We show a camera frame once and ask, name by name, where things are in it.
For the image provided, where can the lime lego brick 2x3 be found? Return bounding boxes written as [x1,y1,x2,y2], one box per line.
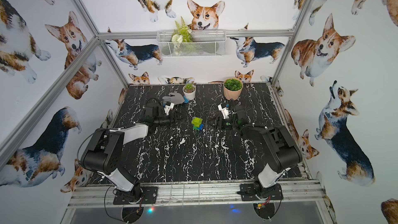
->
[191,117,203,127]

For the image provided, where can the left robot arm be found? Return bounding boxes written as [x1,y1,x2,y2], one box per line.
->
[77,98,186,203]

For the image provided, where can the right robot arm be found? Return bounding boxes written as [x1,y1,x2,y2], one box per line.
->
[211,100,303,199]

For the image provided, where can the grey work glove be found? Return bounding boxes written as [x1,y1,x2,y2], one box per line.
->
[162,92,189,105]

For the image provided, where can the large beige plant pot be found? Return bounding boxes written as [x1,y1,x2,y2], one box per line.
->
[223,78,243,101]

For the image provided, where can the small white plant pot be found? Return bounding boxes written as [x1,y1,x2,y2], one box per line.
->
[183,83,196,101]

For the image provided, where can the fern in basket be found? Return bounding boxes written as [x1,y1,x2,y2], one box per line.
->
[171,17,193,55]

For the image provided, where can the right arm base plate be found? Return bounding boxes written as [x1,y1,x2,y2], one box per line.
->
[237,181,284,201]

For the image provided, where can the white wire basket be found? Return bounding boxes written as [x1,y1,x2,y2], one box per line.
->
[156,30,227,58]

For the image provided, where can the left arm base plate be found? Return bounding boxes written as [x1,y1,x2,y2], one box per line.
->
[113,186,159,205]

